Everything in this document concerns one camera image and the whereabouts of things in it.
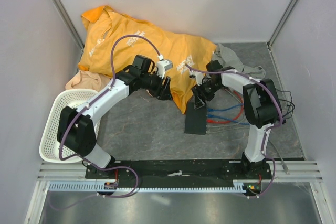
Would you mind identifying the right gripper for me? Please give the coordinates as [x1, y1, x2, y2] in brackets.
[191, 80, 222, 110]

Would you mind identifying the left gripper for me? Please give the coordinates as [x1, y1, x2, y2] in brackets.
[141, 70, 173, 101]

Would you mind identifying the black network switch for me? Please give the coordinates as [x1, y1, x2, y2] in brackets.
[184, 102, 207, 135]

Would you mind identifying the orange printed t-shirt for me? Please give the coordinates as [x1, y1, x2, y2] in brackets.
[78, 5, 216, 113]

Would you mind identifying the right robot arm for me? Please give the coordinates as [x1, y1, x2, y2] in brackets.
[186, 60, 283, 179]

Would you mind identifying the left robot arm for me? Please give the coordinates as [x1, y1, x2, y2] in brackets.
[57, 55, 173, 178]

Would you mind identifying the grey t-shirt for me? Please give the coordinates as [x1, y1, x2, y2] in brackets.
[212, 44, 266, 79]

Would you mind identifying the beige cloth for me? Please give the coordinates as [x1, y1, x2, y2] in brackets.
[65, 70, 110, 91]

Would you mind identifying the white perforated plastic basket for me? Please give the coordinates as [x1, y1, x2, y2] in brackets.
[39, 89, 102, 163]

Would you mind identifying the red ethernet cable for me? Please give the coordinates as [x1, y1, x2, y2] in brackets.
[206, 90, 245, 125]

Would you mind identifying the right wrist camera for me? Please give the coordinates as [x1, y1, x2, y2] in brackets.
[189, 72, 205, 86]

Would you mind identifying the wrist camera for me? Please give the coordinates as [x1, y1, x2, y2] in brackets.
[189, 72, 205, 86]
[156, 60, 173, 78]

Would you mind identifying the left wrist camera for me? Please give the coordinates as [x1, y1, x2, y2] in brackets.
[156, 60, 173, 78]

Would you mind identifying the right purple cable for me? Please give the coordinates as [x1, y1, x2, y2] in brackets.
[185, 63, 286, 200]

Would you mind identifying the purple cable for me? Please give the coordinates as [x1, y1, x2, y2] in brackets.
[48, 35, 165, 210]
[185, 63, 286, 200]

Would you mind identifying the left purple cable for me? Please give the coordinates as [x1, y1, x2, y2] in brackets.
[48, 35, 165, 210]

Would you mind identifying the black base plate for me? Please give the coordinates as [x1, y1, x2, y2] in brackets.
[85, 159, 271, 187]

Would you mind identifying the grey slotted cable duct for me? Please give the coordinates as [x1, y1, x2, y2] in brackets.
[48, 181, 251, 193]

